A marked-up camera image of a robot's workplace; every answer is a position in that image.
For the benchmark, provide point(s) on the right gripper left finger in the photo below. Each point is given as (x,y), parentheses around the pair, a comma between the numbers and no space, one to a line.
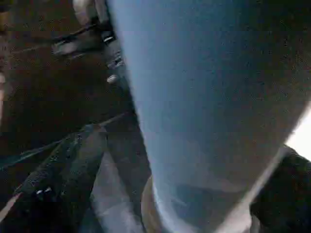
(58,184)

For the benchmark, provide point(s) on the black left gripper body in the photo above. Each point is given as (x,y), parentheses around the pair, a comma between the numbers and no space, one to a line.
(97,46)

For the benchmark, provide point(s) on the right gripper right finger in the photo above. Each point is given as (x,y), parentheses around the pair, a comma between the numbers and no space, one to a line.
(286,199)

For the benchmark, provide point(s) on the white plastic table leg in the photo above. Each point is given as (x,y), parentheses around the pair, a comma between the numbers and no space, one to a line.
(209,107)

